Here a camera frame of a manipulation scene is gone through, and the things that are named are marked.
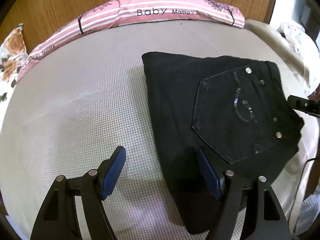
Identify black denim pants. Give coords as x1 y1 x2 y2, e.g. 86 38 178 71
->
142 52 304 235

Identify beige blanket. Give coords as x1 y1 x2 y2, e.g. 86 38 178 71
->
244 20 310 94

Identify beige bed mattress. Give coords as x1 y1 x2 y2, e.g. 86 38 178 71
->
1 20 306 239

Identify floral pillow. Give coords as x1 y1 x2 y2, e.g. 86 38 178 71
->
0 23 28 121

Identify pink striped long pillow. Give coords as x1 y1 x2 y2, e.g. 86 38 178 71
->
18 0 245 80

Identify black cable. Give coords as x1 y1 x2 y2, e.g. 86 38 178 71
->
287 156 320 233

